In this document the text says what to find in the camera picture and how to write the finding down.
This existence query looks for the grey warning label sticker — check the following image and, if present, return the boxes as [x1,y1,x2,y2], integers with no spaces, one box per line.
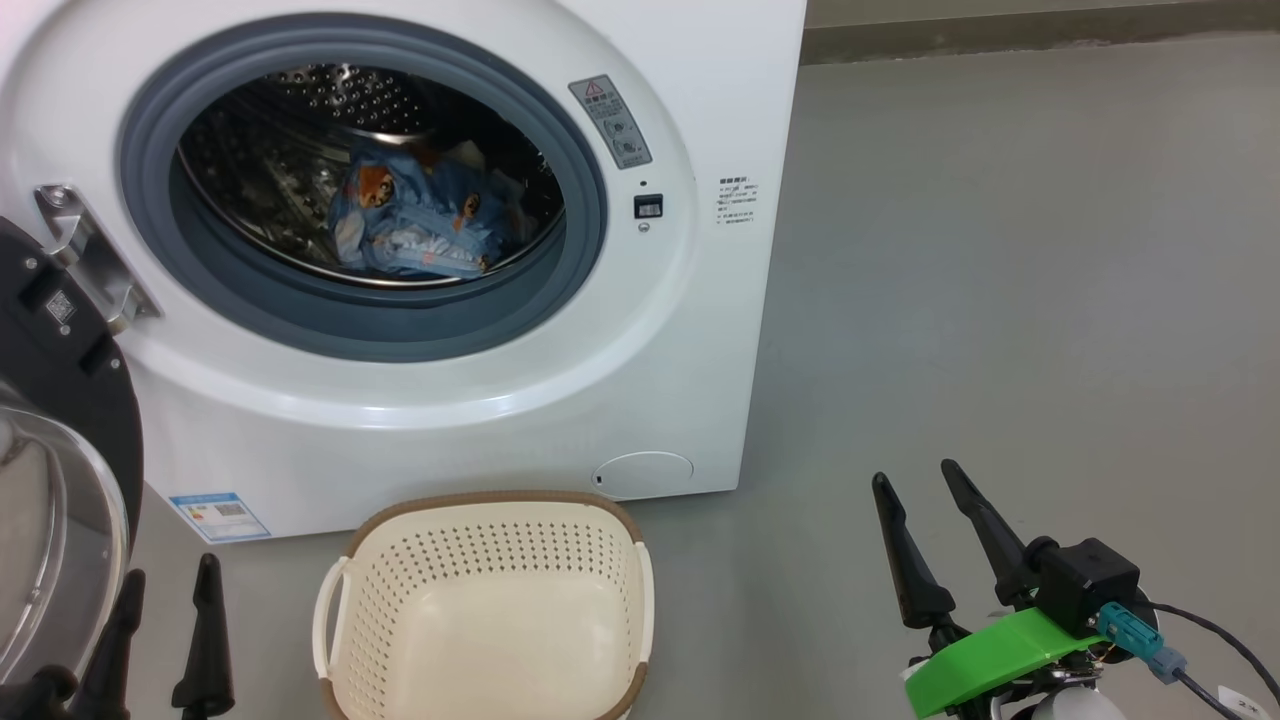
[568,75,653,171]

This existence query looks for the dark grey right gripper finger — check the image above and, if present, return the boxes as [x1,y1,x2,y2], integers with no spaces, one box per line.
[940,459,1041,609]
[872,472,958,631]

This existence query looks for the cream perforated laundry basket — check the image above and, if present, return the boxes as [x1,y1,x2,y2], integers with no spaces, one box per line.
[312,490,656,720]

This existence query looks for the metal door hinge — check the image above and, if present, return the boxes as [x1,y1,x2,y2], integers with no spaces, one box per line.
[35,184,161,333]

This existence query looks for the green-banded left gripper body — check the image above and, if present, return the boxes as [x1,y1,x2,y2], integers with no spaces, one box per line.
[0,665,79,720]

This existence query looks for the thin black camera cable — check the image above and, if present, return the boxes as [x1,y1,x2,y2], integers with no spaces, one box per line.
[1140,600,1280,701]

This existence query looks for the small printed text label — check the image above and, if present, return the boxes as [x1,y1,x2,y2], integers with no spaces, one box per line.
[715,177,761,228]

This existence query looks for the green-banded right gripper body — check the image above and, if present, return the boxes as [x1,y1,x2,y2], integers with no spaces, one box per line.
[903,605,1131,720]

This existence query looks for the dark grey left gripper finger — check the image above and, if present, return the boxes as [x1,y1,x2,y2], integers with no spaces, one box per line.
[171,553,237,720]
[68,569,147,720]

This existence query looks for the round white filter cover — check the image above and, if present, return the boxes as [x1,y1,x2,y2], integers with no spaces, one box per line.
[590,451,695,501]

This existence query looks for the teal connector cable with tag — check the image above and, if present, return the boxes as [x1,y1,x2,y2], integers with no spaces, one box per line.
[1097,601,1266,720]

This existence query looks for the blue energy label sticker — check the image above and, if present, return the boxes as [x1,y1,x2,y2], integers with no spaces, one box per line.
[168,491,272,544]

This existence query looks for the grey rubber door gasket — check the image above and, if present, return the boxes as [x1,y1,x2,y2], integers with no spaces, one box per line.
[117,40,609,363]

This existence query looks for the white front-load washing machine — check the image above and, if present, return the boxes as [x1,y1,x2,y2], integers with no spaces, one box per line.
[0,0,808,543]

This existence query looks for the black-rimmed glass washing machine door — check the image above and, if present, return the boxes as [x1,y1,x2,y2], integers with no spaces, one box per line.
[0,215,146,691]

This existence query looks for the blue cartoon print clothes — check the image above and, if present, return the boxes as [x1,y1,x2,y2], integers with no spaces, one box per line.
[327,140,536,279]

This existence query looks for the steel washing machine drum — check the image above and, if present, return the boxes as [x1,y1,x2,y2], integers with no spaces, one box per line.
[178,62,566,291]

